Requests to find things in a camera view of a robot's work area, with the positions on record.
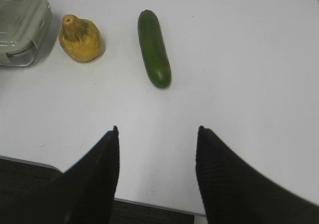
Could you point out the green cucumber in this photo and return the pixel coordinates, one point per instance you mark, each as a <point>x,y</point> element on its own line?
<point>153,50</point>

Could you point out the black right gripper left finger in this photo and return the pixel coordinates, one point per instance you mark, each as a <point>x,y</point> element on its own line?
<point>84,194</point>

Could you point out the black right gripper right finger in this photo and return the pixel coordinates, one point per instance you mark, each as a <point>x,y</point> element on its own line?
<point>233,192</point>

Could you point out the yellow toy squash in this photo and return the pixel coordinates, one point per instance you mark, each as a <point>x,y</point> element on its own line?
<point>80,38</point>

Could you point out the green lidded food container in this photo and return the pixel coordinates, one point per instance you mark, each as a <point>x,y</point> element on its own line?
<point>24,25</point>

